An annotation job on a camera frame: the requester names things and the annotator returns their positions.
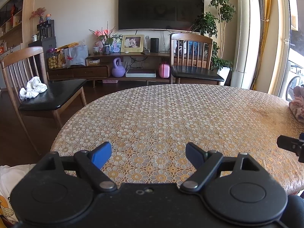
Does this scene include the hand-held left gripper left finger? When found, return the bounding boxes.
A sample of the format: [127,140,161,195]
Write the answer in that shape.
[36,142,118,193]

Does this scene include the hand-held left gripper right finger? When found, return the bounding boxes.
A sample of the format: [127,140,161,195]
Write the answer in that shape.
[180,142,264,193]

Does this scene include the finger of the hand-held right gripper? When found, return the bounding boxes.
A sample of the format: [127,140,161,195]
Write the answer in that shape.
[277,135,304,163]

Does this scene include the white cartoon print T-shirt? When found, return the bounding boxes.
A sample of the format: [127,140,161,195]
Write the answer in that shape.
[0,164,38,228]

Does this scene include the pink clothes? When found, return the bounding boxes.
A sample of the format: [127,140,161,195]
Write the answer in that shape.
[288,85,304,122]

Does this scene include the white washing machine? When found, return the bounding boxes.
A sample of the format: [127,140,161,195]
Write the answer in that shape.
[286,60,304,100]

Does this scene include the dark cloth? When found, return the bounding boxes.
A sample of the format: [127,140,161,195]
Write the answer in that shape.
[281,194,304,228]

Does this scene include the wooden chair black seat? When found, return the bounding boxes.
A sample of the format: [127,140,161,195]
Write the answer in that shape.
[170,32,225,85]
[0,46,87,156]

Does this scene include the wooden television cabinet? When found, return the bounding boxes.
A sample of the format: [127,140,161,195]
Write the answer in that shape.
[46,52,212,87]

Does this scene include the purple kettlebell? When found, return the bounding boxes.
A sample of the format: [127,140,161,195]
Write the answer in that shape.
[112,57,126,78]

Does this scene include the flat white box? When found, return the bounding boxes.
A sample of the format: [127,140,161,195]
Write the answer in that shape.
[125,68,157,78]

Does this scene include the pink case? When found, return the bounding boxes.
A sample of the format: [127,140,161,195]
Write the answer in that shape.
[159,63,170,78]

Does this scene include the crumpled white cloth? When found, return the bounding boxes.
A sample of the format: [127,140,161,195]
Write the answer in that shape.
[19,76,48,100]

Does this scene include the grey shopping bag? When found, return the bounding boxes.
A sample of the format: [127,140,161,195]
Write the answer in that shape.
[64,45,89,67]

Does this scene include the pink flowers in patterned vase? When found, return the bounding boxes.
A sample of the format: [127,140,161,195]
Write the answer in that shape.
[89,24,119,55]

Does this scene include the jar of gold chocolates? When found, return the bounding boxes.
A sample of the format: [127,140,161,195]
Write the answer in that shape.
[46,48,59,70]

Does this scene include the blue printed box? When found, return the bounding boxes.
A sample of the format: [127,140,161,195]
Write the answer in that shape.
[176,40,205,55]

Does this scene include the princess picture card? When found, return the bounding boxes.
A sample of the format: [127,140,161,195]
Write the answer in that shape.
[110,35,123,53]

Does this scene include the white standing air conditioner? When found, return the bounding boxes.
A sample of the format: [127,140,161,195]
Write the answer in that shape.
[231,0,258,90]

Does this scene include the yellow paper bag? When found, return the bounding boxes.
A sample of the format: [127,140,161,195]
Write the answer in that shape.
[57,42,79,50]

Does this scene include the glass sliding door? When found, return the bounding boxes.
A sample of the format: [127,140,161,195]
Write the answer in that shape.
[269,0,304,101]

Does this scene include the black speaker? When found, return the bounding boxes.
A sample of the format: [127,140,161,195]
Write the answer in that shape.
[150,37,159,53]

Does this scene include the black cabinet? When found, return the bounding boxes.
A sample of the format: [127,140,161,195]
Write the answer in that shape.
[28,38,57,54]

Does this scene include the potted green tree white planter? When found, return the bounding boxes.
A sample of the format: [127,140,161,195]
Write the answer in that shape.
[190,0,237,86]

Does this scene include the black drinks machine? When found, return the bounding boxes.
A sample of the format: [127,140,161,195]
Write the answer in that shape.
[37,20,55,40]

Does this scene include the yellow and grey curtain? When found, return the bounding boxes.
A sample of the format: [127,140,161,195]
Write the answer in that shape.
[252,0,273,91]

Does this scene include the dried pink flowers vase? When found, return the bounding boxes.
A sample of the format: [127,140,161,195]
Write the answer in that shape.
[30,7,47,24]

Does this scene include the yellow photo frame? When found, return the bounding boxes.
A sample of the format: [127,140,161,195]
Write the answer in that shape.
[121,35,145,53]

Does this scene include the black wall television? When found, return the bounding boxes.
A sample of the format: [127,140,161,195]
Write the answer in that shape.
[118,0,205,31]

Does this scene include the wooden wall shelving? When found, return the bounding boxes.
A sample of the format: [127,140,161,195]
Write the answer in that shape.
[0,0,36,53]

